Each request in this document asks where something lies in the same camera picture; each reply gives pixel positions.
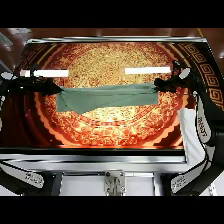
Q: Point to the green garment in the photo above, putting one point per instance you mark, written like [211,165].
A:
[106,97]

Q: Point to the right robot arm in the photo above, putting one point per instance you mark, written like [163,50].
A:
[204,128]

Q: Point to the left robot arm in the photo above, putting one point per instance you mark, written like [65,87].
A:
[23,84]

